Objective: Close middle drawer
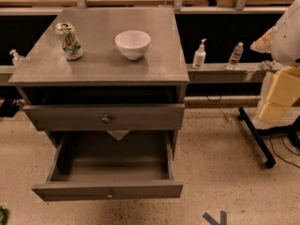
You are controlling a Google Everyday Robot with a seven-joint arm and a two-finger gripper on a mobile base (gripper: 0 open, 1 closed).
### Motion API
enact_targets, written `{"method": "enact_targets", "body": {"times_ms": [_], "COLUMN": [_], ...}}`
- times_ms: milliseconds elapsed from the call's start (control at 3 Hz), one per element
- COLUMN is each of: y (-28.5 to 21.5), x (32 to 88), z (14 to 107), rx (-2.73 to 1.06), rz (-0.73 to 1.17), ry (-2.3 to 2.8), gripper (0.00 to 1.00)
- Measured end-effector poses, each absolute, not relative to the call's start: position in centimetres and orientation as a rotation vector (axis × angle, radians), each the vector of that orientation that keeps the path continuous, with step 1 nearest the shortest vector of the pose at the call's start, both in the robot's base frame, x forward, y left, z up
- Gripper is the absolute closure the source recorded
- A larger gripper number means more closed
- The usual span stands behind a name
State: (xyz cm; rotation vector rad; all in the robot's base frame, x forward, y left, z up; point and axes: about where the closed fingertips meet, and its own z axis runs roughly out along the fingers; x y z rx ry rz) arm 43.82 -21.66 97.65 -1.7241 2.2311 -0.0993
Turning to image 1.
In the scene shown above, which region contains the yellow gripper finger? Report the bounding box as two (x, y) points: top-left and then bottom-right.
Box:
(257, 103), (288, 124)
(266, 67), (300, 108)

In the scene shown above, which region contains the grey drawer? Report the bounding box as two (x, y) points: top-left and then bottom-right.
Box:
(32, 130), (183, 202)
(23, 104), (185, 131)

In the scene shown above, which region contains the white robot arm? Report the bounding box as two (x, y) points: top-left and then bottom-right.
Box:
(250, 0), (300, 124)

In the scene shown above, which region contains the grey drawer cabinet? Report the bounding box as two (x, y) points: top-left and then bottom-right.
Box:
(9, 7), (188, 143)

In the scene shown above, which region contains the grey top drawer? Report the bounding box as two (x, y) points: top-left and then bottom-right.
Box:
(23, 104), (185, 131)

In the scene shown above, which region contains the black stand base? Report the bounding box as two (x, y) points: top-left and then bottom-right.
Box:
(238, 108), (300, 168)

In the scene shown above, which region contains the crumpled clear plastic wrapper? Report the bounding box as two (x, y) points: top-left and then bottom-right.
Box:
(261, 60), (276, 70)

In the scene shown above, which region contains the clear plastic water bottle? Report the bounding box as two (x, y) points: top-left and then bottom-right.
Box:
(226, 42), (244, 69)

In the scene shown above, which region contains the white lotion pump bottle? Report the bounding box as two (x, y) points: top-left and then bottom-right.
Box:
(192, 38), (206, 69)

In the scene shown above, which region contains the white ceramic bowl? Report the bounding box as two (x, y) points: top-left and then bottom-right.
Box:
(115, 30), (151, 60)

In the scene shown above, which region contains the crushed soda can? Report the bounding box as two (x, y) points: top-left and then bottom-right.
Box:
(55, 22), (83, 60)

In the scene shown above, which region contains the clear pump bottle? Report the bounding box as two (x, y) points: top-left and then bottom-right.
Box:
(9, 49), (24, 68)

